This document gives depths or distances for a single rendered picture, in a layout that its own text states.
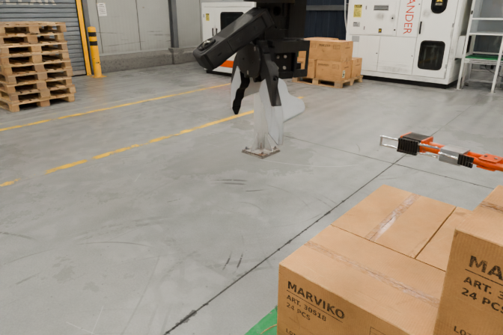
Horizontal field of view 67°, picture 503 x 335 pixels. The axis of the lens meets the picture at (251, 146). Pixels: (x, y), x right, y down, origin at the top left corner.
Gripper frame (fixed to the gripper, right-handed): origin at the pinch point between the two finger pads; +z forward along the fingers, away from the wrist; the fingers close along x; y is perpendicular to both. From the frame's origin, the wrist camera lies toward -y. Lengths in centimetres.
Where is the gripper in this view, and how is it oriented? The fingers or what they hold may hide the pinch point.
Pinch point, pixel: (251, 129)
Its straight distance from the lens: 59.2
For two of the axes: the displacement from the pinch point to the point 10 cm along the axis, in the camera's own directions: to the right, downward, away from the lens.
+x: -4.4, -3.6, 8.2
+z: -0.3, 9.2, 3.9
